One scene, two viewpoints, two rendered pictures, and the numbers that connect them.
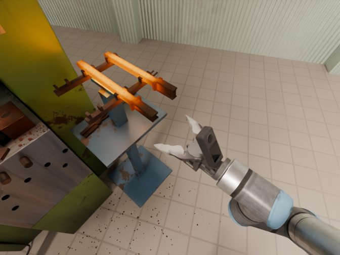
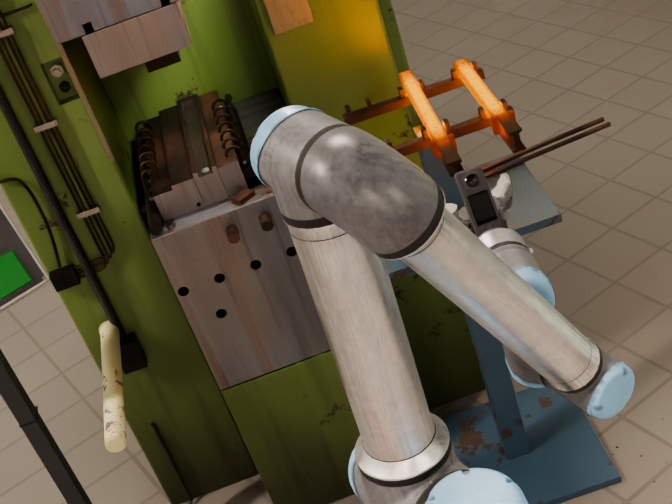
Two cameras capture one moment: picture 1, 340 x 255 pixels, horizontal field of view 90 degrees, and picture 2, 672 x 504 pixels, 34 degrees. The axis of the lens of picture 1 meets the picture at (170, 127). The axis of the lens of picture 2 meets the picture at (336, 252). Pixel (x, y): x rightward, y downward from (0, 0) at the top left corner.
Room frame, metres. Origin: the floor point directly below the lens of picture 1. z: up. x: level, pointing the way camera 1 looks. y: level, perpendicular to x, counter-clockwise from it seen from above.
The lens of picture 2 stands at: (-0.95, -1.12, 2.03)
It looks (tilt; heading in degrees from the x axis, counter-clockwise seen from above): 32 degrees down; 50
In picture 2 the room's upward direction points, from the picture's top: 19 degrees counter-clockwise
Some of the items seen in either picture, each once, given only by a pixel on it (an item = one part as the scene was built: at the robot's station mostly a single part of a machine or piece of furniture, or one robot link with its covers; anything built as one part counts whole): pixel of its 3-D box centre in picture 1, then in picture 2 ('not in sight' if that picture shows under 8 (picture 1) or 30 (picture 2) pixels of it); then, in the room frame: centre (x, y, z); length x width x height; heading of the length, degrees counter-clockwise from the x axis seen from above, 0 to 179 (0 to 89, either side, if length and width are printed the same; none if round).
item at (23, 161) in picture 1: (26, 162); (266, 222); (0.26, 0.53, 0.87); 0.04 x 0.03 x 0.03; 52
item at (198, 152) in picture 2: not in sight; (195, 133); (0.37, 0.82, 0.99); 0.42 x 0.05 x 0.01; 52
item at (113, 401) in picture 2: not in sight; (112, 383); (-0.11, 0.81, 0.62); 0.44 x 0.05 x 0.05; 52
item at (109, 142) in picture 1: (120, 122); (452, 214); (0.53, 0.26, 0.75); 0.40 x 0.30 x 0.02; 140
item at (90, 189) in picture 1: (59, 180); (303, 367); (0.40, 0.81, 0.23); 0.56 x 0.38 x 0.47; 52
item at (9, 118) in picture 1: (12, 120); not in sight; (0.40, 0.60, 0.95); 0.12 x 0.09 x 0.07; 52
